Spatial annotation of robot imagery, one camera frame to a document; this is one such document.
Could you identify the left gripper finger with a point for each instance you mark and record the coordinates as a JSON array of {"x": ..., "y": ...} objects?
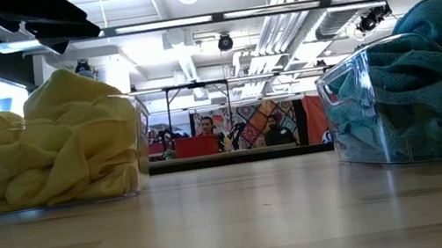
[
  {"x": 38, "y": 8},
  {"x": 64, "y": 33}
]

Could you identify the black ceiling device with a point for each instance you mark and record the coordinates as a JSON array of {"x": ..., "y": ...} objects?
[{"x": 82, "y": 67}]

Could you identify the water bottle with blue cap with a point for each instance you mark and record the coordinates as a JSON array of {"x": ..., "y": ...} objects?
[{"x": 86, "y": 75}]

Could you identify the clear plastic basket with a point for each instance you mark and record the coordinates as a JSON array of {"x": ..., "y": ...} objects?
[
  {"x": 341, "y": 154},
  {"x": 141, "y": 123}
]

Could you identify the black pipe rack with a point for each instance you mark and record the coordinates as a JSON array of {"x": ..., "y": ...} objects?
[{"x": 197, "y": 85}]

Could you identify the person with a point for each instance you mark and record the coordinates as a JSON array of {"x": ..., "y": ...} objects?
[
  {"x": 207, "y": 125},
  {"x": 278, "y": 135}
]

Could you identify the red box panel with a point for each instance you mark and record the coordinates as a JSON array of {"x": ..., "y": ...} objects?
[{"x": 195, "y": 146}]

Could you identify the colourful patchwork tapestry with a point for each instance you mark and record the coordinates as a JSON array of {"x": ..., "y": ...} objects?
[{"x": 263, "y": 110}]

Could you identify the white ceiling conduit bundle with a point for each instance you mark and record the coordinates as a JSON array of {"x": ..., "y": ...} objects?
[{"x": 290, "y": 24}]

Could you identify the orange cloth curtain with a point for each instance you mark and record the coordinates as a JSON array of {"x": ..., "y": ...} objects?
[{"x": 314, "y": 118}]

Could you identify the round blue white sign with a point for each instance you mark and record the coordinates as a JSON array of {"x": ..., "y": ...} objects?
[{"x": 326, "y": 137}]

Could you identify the black dome ceiling camera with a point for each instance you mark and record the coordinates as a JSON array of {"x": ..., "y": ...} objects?
[{"x": 225, "y": 43}]

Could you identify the black aluminium table frame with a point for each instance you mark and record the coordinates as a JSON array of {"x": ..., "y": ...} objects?
[{"x": 231, "y": 160}]

